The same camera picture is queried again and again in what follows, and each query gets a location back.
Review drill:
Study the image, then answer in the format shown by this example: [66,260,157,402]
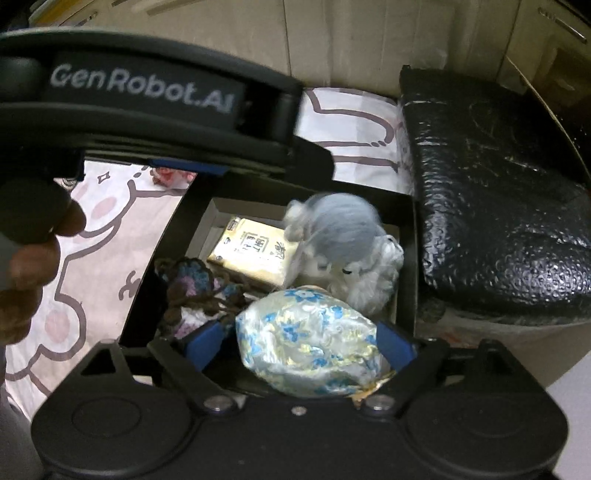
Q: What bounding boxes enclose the dark brown crochet bundle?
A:
[154,257,249,340]

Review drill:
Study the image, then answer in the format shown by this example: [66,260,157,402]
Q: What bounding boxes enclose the blue floral silk pouch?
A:
[235,287,394,398]

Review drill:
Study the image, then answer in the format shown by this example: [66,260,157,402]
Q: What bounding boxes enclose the yellow tissue pack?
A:
[207,216,297,288]

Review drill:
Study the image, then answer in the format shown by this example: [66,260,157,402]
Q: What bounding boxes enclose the pink white crochet doll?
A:
[150,167,197,188]

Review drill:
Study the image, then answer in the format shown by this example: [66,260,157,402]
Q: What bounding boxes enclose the grey crochet mouse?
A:
[283,193,386,275]

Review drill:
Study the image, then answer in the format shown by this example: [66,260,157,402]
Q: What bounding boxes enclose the black gift box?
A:
[118,171,421,402]

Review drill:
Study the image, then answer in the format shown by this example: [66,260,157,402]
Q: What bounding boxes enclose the white yarn pom-pom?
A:
[328,234,404,317]

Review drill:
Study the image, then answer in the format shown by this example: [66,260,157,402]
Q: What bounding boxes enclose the person's left hand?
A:
[1,200,86,345]

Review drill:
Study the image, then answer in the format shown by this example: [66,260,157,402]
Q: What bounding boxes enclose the cartoon bear bed sheet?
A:
[5,88,413,417]

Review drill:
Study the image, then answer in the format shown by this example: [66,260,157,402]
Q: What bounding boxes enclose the cream cabinet front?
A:
[29,0,590,105]

